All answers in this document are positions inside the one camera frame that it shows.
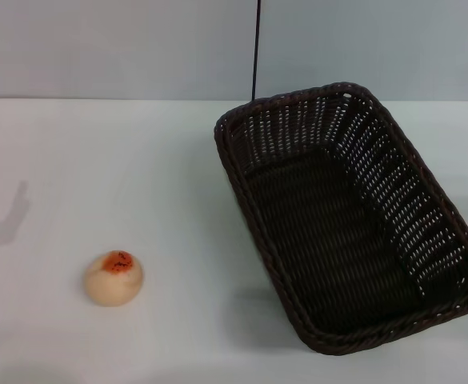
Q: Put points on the black woven plastic basket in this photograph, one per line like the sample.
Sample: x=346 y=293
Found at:
x=329 y=240

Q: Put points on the peach with orange spot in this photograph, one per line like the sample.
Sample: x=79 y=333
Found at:
x=111 y=286

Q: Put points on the thin black vertical strip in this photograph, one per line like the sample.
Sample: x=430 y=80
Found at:
x=256 y=48

